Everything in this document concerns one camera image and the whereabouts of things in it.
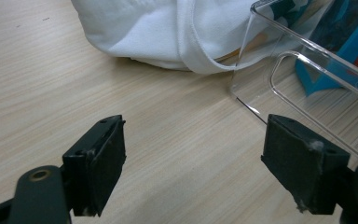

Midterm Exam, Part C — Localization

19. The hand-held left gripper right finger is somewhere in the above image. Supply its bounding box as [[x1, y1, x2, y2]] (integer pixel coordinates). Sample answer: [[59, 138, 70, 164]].
[[260, 113, 355, 216]]

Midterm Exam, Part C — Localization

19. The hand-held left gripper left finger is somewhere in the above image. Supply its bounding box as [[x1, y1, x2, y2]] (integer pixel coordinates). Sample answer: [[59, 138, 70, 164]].
[[62, 114, 128, 217]]

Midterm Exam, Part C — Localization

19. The white patterned tote bag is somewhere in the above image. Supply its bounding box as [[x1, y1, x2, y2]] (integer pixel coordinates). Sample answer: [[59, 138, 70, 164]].
[[70, 0, 337, 76]]

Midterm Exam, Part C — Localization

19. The blue and red packet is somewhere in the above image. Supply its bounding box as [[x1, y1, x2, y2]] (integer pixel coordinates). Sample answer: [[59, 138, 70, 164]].
[[294, 0, 358, 98]]

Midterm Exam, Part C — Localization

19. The clear plastic tray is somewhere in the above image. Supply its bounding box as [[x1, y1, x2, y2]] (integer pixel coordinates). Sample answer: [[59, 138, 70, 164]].
[[229, 0, 358, 166]]

